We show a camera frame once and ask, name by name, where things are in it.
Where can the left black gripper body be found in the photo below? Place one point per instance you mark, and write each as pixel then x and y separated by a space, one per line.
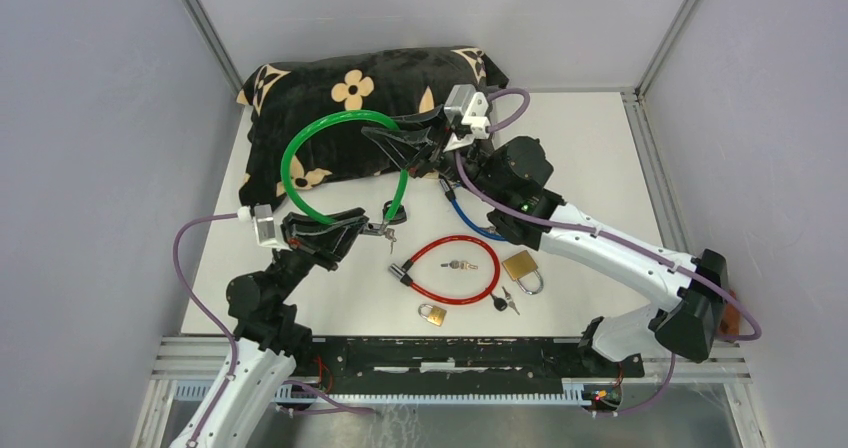
pixel 316 247

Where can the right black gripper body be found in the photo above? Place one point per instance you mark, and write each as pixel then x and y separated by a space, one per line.
pixel 474 160

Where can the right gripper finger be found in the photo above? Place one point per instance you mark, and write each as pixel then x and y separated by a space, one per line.
pixel 408 150
pixel 413 122

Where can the black padlock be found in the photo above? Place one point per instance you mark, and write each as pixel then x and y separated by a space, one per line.
pixel 400 215

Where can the blue cable lock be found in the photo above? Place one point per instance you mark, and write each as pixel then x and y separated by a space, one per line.
pixel 450 195

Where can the green cable lock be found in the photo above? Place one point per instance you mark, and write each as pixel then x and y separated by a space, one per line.
pixel 308 132

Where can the large brass padlock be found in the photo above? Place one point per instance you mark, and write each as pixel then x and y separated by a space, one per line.
pixel 520 266

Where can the small brass padlock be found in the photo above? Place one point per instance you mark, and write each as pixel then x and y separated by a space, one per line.
pixel 432 314

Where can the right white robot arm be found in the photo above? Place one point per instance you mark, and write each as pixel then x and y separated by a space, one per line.
pixel 685 294

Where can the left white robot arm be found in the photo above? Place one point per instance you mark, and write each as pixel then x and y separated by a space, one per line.
pixel 267 342

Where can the red lock keys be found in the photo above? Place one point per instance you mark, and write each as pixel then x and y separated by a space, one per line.
pixel 459 265

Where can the small silver brass-lock keys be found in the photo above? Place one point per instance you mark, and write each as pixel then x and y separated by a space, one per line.
pixel 510 301

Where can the black head key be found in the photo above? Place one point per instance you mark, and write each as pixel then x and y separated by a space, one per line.
pixel 500 304

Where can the silver keys on table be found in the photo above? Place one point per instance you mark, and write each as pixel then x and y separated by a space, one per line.
pixel 383 231

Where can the black floral pillow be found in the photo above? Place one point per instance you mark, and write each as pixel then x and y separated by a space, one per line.
pixel 285 97

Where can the brown cloth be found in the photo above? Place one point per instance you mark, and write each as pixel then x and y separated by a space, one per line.
pixel 729 326

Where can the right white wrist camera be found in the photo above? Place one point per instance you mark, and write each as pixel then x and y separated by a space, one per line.
pixel 466 111

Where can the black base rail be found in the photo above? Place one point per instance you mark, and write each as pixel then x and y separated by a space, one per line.
pixel 458 370

